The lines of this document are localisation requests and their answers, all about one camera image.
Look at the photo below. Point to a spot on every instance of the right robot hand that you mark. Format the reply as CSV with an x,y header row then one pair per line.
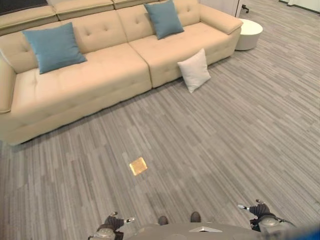
x,y
259,209

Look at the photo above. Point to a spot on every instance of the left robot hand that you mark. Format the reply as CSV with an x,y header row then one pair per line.
x,y
115,221

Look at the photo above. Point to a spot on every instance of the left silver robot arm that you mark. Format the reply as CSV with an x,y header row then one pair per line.
x,y
105,233

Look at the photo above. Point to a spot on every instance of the beige leather sofa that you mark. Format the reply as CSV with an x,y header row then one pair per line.
x,y
120,62

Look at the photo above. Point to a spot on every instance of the left dark robot foot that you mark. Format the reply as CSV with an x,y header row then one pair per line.
x,y
163,220

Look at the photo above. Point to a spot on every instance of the dark robot foot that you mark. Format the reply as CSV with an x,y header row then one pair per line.
x,y
195,216
163,220

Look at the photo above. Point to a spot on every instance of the brass floor socket plate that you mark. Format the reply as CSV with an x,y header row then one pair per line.
x,y
138,166

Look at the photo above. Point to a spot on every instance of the right dark robot foot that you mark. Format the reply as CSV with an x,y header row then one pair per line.
x,y
195,216

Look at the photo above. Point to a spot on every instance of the white cushion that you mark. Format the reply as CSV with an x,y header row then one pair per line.
x,y
195,71

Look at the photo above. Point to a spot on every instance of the round white side table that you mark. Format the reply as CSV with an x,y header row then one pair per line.
x,y
248,32

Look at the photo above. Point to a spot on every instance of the large blue cushion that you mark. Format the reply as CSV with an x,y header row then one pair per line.
x,y
55,47

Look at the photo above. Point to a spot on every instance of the black office chair base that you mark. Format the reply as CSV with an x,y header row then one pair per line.
x,y
245,8

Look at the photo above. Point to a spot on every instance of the small blue cushion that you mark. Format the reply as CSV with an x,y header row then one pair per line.
x,y
165,20

